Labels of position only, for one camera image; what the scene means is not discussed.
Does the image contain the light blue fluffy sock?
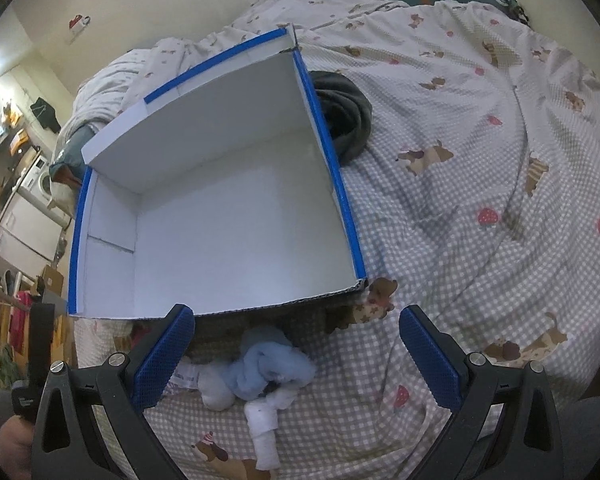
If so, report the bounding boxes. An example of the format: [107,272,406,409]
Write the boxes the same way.
[221,325,316,401]

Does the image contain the white sock with dark trim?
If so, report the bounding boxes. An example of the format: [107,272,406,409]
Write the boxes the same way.
[169,359,236,412]

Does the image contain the person's left hand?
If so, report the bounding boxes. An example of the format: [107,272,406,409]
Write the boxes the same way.
[0,415,34,480]

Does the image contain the white kitchen cabinet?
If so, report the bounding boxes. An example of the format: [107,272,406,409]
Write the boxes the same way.
[0,193,62,278]

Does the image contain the white washing machine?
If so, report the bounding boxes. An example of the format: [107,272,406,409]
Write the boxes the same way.
[18,154,52,210]

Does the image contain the checkered dog print duvet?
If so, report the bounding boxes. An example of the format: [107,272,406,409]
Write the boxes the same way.
[73,0,600,479]

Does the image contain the white box with blue tape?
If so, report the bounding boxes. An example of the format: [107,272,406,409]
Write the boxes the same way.
[67,26,366,320]

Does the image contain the dark grey garment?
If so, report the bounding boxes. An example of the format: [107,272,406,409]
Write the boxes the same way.
[310,70,373,166]

